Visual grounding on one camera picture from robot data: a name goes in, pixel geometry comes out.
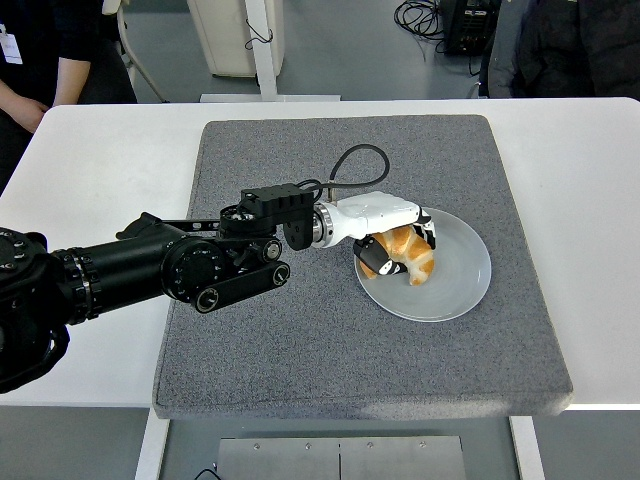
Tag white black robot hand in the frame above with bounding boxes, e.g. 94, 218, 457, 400
327, 191, 437, 277

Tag black floor cable bundle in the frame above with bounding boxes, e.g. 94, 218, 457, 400
393, 0, 451, 56

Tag black equipment box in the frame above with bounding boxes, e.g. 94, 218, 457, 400
439, 0, 502, 57

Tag person's right hand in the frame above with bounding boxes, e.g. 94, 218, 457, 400
10, 94, 50, 134

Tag white cabinet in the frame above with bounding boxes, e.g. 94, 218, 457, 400
187, 0, 286, 79

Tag person in grey jacket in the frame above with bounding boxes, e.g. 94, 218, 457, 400
479, 0, 640, 100

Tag grey felt mat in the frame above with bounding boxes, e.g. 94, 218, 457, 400
151, 114, 575, 421

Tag person in dark top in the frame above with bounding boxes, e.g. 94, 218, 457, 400
0, 0, 139, 197

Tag white tubular chair frame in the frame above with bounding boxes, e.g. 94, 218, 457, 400
102, 0, 166, 104

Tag grey metal plate with screws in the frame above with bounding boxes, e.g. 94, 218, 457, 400
216, 435, 467, 480

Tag thin black cord loop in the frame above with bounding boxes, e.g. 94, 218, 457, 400
244, 17, 275, 50

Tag blue lanyard with badge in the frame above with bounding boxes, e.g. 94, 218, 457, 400
0, 22, 24, 65

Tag golden croissant bread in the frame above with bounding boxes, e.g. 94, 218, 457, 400
359, 225, 435, 287

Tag white table leg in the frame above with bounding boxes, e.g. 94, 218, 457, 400
508, 414, 546, 480
133, 407, 171, 480

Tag pale grey round plate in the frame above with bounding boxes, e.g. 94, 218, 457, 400
353, 207, 494, 324

